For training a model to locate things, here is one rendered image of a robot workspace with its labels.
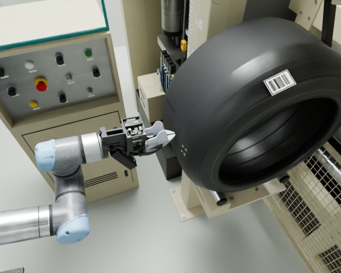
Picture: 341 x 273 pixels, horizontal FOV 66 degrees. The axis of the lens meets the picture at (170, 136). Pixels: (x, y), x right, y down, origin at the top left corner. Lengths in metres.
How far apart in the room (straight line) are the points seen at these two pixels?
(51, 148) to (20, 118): 0.78
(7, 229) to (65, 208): 0.12
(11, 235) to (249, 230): 1.60
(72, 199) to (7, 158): 1.91
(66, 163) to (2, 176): 1.83
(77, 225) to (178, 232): 1.31
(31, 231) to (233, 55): 0.63
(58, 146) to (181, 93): 0.35
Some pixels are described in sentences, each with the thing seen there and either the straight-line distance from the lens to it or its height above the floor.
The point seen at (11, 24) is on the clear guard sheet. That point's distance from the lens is 1.16.
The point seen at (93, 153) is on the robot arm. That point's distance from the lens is 0.69.
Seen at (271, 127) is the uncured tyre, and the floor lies 0.98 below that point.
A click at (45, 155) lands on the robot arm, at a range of 0.69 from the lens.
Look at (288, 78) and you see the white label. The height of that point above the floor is 1.45.
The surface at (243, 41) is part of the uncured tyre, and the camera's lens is 0.74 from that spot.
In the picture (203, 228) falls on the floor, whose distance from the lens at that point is 1.96.
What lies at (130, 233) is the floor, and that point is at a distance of 1.95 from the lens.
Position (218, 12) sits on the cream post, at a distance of 0.91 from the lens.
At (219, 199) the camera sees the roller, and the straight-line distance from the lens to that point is 1.03.
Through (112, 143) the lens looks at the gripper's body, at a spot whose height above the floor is 1.28.
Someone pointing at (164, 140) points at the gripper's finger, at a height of 1.25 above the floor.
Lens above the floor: 1.83
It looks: 51 degrees down
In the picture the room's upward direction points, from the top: straight up
